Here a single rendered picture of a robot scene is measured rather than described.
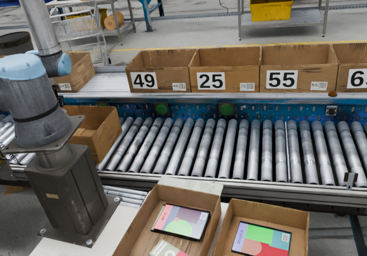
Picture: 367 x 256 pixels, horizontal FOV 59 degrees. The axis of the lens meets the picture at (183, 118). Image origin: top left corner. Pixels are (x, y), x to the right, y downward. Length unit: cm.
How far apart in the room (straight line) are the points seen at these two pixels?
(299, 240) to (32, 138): 98
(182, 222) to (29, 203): 182
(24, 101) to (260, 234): 92
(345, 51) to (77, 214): 167
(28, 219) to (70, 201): 152
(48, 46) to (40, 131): 40
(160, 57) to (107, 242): 128
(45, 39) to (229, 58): 116
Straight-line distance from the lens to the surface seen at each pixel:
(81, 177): 128
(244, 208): 130
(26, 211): 286
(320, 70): 183
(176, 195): 137
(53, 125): 115
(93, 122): 199
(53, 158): 123
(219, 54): 210
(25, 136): 116
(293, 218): 129
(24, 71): 109
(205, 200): 133
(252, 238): 126
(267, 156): 162
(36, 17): 138
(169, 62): 219
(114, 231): 139
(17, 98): 111
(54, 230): 149
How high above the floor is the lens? 178
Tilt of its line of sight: 32 degrees down
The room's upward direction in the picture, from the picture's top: 8 degrees counter-clockwise
